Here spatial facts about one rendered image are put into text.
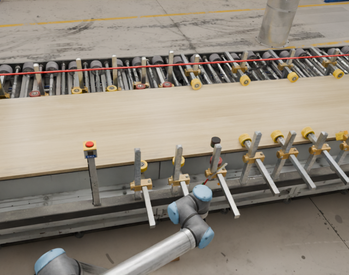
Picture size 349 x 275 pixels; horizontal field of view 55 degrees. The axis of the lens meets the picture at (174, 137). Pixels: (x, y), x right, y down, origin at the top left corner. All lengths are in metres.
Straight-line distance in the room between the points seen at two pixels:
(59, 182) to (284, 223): 1.96
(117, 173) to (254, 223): 1.38
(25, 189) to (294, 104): 2.15
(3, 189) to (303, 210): 2.51
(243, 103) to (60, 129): 1.44
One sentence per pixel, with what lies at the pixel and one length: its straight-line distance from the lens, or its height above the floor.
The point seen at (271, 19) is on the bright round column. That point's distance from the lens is 5.84.
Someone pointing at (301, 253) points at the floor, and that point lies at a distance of 3.13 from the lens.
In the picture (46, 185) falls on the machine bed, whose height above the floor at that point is 0.70.
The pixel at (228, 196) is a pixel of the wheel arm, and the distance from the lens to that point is 2.13.
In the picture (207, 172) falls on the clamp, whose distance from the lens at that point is 2.22.
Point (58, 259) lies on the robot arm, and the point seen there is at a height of 1.36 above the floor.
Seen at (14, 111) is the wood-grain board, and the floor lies 0.90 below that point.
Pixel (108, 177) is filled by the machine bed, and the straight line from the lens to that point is 2.38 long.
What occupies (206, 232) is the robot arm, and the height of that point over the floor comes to 1.30.
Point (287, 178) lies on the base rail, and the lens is 2.59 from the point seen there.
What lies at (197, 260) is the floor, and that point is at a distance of 2.85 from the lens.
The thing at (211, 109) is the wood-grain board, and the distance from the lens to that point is 2.68.
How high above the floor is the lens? 2.50
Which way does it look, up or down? 42 degrees down
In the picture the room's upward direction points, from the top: 6 degrees clockwise
